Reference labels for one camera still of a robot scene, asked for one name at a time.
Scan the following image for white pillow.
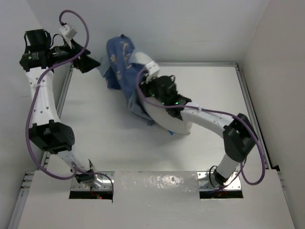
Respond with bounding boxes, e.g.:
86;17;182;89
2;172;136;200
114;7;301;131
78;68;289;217
130;52;193;136

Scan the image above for aluminium table frame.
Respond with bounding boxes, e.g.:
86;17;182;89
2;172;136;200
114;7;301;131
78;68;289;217
7;62;286;229

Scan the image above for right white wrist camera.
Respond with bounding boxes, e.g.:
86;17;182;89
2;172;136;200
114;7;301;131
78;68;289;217
144;61;160;78

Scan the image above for blue patterned pillowcase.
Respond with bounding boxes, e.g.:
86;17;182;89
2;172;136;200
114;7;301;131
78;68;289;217
98;34;154;124

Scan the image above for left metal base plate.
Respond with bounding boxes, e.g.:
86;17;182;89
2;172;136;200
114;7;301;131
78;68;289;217
71;171;114;191

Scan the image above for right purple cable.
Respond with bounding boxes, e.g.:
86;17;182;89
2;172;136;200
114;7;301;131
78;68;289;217
135;68;265;191

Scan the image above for white front cover board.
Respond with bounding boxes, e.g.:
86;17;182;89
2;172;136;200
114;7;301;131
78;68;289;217
19;171;294;229

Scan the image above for purple cable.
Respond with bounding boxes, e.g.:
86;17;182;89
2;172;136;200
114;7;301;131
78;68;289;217
135;68;265;191
25;9;115;198

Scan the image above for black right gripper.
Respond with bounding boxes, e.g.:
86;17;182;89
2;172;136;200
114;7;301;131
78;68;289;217
137;73;167;106

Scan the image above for metal base plate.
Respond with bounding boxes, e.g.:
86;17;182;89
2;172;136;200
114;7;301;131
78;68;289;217
197;170;243;191
71;171;114;191

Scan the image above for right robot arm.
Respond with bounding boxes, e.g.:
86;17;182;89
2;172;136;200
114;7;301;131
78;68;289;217
136;74;257;187

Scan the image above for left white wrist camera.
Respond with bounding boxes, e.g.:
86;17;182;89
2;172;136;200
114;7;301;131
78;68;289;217
59;23;78;41

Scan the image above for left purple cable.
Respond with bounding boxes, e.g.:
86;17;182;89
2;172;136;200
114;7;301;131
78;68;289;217
25;9;115;198

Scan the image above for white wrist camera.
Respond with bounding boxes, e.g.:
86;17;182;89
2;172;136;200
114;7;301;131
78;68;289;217
59;23;78;41
144;61;160;78

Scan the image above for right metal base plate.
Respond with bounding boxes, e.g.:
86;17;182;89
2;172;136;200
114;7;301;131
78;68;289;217
197;170;243;191

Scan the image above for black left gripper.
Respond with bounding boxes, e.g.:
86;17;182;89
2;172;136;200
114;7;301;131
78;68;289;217
49;37;102;73

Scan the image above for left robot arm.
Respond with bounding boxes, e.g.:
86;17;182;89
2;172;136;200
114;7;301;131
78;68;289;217
20;25;100;186

